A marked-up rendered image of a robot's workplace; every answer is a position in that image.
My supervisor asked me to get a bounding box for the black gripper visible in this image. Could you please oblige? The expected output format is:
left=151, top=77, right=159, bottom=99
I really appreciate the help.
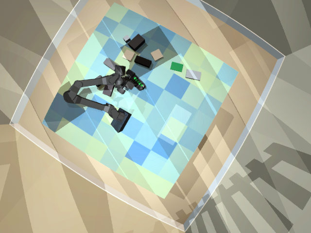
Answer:
left=117, top=69, right=135, bottom=94

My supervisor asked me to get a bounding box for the cream flat square block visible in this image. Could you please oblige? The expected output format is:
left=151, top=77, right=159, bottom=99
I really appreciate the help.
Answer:
left=150, top=49, right=163, bottom=61

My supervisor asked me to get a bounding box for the flat green rectangular block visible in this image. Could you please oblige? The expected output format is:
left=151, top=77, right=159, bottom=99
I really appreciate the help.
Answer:
left=170, top=62, right=183, bottom=72

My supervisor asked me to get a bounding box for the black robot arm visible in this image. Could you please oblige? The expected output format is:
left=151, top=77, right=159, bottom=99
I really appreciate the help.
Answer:
left=63, top=65, right=136, bottom=123

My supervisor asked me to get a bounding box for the white flat square tile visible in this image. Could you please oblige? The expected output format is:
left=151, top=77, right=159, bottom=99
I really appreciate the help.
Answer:
left=123, top=50, right=135, bottom=61

